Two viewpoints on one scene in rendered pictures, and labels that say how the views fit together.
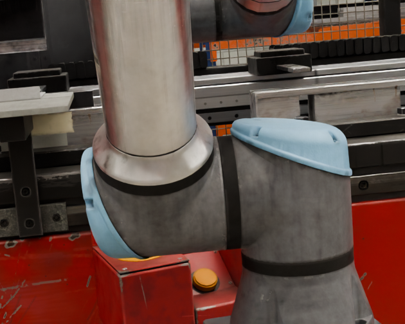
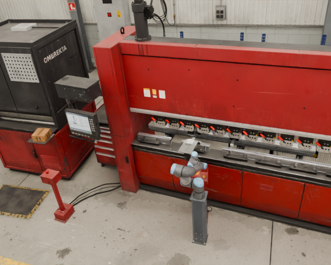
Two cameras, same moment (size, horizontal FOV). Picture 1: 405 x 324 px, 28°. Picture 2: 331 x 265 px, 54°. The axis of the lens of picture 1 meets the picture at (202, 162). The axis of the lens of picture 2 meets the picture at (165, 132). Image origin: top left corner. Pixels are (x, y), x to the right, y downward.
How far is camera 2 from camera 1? 3.22 m
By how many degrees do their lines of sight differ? 38
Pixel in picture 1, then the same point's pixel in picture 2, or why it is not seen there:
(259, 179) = (193, 185)
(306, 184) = (197, 187)
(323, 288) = (198, 194)
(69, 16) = not seen: hidden behind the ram
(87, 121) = (198, 146)
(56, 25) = not seen: hidden behind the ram
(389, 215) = (236, 171)
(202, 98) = (221, 139)
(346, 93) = (236, 152)
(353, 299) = (202, 195)
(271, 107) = (224, 151)
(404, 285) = (237, 180)
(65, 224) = not seen: hidden behind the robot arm
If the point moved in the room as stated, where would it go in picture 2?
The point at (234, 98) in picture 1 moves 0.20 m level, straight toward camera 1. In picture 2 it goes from (227, 140) to (220, 148)
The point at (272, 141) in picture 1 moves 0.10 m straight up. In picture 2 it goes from (194, 183) to (194, 176)
